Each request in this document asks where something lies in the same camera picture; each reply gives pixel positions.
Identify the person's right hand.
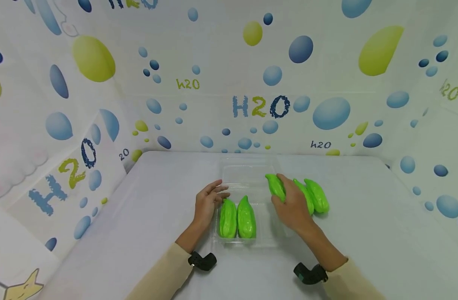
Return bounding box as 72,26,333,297
270,173,314,234

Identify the person's left hand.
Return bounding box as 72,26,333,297
194,180,231,230

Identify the green toy gourd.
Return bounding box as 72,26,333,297
304,178,330,214
219,199,238,239
293,179,315,216
265,173,287,203
236,195,257,239

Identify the clear plastic tray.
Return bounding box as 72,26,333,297
212,156,286,247

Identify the person's right forearm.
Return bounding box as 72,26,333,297
299,224,388,300

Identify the person's left forearm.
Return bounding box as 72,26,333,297
126,221,212,300

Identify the black wrist band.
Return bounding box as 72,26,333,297
293,262,329,286
188,251,218,272

